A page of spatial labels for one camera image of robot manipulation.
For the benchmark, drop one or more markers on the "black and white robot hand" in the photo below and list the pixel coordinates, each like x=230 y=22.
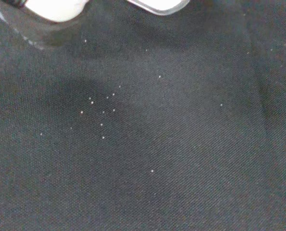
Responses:
x=58 y=9

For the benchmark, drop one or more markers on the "black bench cloth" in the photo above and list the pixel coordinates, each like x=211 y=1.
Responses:
x=157 y=125

